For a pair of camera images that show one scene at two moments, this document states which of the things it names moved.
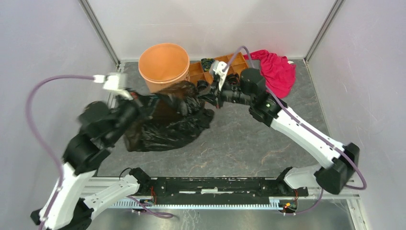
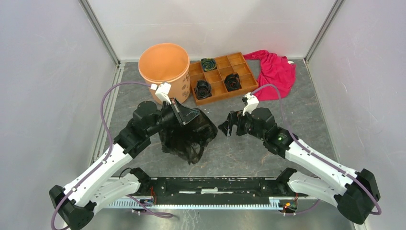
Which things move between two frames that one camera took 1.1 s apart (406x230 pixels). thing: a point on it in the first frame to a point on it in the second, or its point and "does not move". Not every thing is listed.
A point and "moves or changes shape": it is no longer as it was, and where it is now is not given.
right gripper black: (217, 98) to (233, 116)
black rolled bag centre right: (233, 79) does not move
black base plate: (221, 189) does not move
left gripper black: (134, 102) to (185, 114)
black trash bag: (171, 118) moves or changes shape
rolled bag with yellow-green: (206, 63) does not move
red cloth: (279, 73) does not move
